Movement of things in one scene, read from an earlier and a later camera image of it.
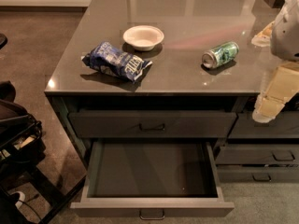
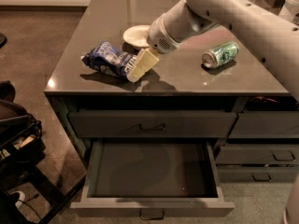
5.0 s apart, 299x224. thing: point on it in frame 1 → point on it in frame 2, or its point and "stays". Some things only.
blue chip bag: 109,58 stays
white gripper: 286,36 → 157,37
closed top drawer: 152,124 stays
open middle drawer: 152,179 stays
